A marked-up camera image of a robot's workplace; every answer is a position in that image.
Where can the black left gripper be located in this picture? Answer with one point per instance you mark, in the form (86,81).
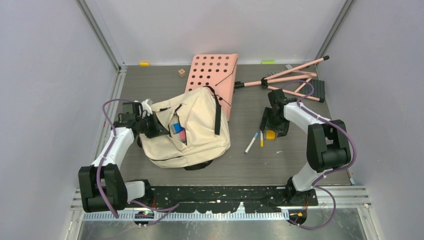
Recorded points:
(158,129)

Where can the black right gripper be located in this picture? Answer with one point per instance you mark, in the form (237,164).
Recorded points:
(267,112)

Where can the blue eraser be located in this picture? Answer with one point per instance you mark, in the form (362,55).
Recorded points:
(177,128)

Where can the pink eraser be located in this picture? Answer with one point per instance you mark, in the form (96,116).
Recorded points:
(182,135)

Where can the beige canvas backpack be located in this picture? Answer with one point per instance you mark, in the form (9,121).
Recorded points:
(206,128)

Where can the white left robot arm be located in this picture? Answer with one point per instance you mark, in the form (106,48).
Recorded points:
(101,184)

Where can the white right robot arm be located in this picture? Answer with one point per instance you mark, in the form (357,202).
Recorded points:
(327,145)

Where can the orange yellow eraser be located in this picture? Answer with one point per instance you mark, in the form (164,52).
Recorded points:
(269,134)

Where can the white blue marker pen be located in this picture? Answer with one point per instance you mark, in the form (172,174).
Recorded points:
(251,143)

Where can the pink folding tripod stand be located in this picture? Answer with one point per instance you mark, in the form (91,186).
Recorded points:
(291,75)

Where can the grey lego strip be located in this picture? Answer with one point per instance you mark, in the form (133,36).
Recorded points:
(285,68)

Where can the dark grey lego baseplate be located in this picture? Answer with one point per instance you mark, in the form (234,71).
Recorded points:
(318,89)

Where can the green block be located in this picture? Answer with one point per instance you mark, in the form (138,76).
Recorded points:
(268,62)

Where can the small wooden cube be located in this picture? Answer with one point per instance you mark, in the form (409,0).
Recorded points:
(182,73)

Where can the yellow block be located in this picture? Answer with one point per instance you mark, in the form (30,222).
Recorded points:
(144,64)

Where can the pink perforated music stand tray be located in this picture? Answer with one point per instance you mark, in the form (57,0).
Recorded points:
(217,71)

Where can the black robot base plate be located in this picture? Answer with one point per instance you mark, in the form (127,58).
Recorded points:
(226,199)

